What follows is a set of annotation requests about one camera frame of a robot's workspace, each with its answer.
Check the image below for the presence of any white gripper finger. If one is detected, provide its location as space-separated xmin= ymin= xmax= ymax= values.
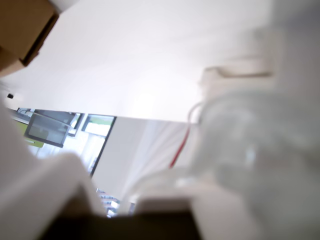
xmin=129 ymin=91 xmax=320 ymax=240
xmin=0 ymin=98 xmax=106 ymax=240

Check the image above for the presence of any brown cardboard box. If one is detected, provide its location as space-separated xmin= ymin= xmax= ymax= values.
xmin=0 ymin=0 xmax=60 ymax=78

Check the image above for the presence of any grey monitor screen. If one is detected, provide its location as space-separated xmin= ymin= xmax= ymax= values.
xmin=24 ymin=109 xmax=74 ymax=149

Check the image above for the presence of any lime green panel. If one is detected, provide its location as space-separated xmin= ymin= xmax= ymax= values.
xmin=13 ymin=116 xmax=45 ymax=149

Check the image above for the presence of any dark framed window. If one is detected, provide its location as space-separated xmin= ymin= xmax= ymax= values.
xmin=81 ymin=112 xmax=118 ymax=177

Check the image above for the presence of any white cloth backdrop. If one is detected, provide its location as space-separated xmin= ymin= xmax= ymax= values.
xmin=119 ymin=118 xmax=192 ymax=201

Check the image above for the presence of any red servo wire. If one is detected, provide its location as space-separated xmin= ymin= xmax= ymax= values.
xmin=169 ymin=123 xmax=192 ymax=169

